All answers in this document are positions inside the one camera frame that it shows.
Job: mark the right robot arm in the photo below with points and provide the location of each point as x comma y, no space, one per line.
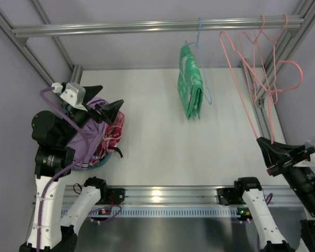
302,181

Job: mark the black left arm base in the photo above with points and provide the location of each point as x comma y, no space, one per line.
113,195

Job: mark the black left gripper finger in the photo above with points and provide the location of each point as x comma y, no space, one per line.
110,111
91,92

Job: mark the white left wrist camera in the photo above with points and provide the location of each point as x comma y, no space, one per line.
72,93

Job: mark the green tie-dye trousers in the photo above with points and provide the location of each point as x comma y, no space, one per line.
190,83

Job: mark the perforated grey cable tray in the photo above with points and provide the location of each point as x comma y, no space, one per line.
165,212

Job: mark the aluminium hanging rail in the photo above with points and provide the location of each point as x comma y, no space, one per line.
53,30

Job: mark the left aluminium frame post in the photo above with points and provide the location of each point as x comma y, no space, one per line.
29,65

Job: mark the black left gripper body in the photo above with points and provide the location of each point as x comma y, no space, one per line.
90,111

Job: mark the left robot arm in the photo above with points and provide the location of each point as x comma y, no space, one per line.
68,142

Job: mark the pink camouflage trousers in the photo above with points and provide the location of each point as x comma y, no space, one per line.
109,142

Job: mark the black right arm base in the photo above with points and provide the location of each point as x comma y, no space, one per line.
229,195

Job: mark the pink wire hanger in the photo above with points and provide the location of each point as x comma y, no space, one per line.
267,88

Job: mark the blue wire hanger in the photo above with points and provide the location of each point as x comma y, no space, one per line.
205,89

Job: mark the aluminium front rail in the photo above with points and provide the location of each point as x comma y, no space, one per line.
168,195

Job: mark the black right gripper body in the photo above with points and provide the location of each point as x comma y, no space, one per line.
286,160

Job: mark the teal plastic laundry basket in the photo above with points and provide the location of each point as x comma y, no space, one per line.
94,133

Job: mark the purple trousers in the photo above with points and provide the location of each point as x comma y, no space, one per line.
93,132

